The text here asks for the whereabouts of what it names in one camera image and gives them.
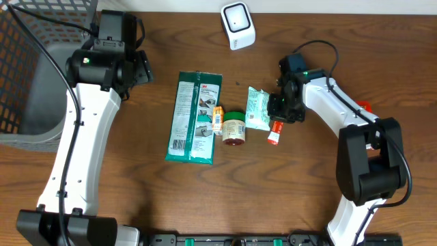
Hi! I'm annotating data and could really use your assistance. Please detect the green white packet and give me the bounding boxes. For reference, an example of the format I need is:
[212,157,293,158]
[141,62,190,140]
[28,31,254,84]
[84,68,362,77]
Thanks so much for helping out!
[165,71,223,165]

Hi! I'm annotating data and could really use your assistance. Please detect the narrow red stick packet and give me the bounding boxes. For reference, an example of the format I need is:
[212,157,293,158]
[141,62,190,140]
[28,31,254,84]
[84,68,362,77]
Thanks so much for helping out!
[268,121,284,146]

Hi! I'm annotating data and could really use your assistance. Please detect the green lid jar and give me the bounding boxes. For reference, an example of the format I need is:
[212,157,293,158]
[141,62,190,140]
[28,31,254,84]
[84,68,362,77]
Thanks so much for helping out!
[223,111,246,146]

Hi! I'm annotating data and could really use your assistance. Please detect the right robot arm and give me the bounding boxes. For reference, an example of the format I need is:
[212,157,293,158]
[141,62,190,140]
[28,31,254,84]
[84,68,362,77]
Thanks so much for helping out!
[267,53,412,245]

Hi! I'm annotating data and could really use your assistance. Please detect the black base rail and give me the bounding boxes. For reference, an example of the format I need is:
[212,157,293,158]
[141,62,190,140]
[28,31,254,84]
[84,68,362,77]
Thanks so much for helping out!
[136,233,404,246]

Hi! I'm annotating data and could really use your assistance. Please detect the small orange white carton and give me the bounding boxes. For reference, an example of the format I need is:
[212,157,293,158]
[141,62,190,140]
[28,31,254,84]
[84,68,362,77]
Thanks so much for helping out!
[212,106,224,136]

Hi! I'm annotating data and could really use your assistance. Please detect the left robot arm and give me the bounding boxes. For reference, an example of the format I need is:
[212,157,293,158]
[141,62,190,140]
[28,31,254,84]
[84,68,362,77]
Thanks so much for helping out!
[16,10,153,245]

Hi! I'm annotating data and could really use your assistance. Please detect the white barcode scanner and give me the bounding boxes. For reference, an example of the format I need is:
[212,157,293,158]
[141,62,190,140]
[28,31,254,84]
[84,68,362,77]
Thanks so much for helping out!
[221,1,256,51]

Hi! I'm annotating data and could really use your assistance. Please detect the light teal wipes pack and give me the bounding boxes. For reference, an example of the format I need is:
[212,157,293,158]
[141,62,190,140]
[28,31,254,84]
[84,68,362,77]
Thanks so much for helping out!
[245,87,270,131]

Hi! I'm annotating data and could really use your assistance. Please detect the red snack packet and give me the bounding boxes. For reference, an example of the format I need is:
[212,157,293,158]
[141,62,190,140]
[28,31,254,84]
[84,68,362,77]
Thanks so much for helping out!
[356,101,372,113]

